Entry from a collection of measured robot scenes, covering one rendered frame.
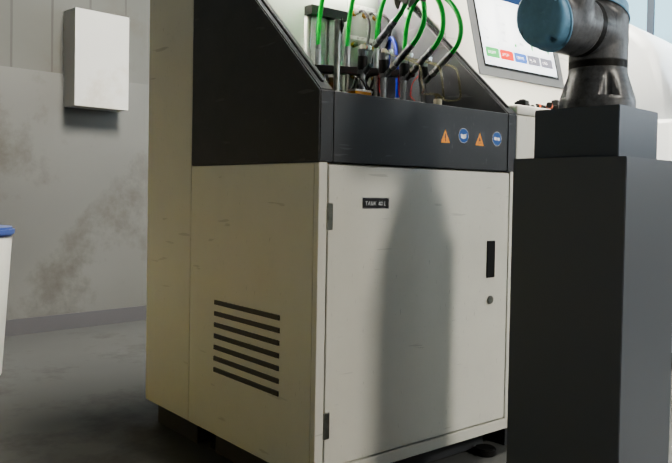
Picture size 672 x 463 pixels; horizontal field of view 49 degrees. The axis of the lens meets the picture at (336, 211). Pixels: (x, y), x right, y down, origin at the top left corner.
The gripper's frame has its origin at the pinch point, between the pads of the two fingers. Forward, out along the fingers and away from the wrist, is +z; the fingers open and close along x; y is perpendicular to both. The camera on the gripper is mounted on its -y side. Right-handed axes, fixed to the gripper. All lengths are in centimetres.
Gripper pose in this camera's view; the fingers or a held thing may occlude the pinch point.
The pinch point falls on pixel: (403, 1)
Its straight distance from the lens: 199.0
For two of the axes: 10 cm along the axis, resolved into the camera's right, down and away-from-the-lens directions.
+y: 4.5, 6.9, -5.7
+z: -1.7, 6.9, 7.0
